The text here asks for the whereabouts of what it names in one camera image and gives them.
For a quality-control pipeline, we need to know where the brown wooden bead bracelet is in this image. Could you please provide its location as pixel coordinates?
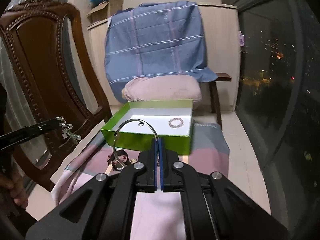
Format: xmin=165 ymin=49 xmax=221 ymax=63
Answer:
xmin=107 ymin=149 xmax=137 ymax=170

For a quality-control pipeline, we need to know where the person's left hand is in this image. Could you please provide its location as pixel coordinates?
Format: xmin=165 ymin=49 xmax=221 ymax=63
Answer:
xmin=1 ymin=166 xmax=28 ymax=209

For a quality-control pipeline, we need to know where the pink pillow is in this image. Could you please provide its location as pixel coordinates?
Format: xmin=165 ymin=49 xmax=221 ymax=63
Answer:
xmin=121 ymin=75 xmax=202 ymax=108

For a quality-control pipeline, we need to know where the dark window frame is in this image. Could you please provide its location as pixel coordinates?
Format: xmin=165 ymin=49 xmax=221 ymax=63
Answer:
xmin=236 ymin=0 xmax=319 ymax=233

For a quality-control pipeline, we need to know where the chair with wooden armrest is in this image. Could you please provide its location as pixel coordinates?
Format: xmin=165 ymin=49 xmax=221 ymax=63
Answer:
xmin=200 ymin=73 xmax=233 ymax=129

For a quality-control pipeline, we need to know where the pink striped bed sheet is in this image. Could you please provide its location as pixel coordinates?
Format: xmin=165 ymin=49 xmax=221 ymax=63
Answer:
xmin=52 ymin=122 xmax=230 ymax=239

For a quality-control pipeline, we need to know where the brown cardboard box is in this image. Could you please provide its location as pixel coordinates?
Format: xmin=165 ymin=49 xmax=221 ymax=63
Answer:
xmin=87 ymin=0 xmax=123 ymax=24

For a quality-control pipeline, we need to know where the pink crystal bracelet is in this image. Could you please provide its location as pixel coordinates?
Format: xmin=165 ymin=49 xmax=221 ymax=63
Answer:
xmin=168 ymin=117 xmax=185 ymax=129

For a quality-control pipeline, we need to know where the green cardboard box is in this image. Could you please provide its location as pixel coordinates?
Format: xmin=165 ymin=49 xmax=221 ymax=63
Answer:
xmin=101 ymin=99 xmax=193 ymax=155

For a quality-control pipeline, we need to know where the silver bangle ring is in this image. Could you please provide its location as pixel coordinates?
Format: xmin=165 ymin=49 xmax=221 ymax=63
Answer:
xmin=112 ymin=119 xmax=160 ymax=171

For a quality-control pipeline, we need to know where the carved wooden chair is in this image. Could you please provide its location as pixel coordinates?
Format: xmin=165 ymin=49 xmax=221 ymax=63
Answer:
xmin=0 ymin=0 xmax=113 ymax=192

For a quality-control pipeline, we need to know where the blue plaid cloth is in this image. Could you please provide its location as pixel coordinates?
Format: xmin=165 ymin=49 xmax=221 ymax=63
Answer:
xmin=104 ymin=1 xmax=217 ymax=103

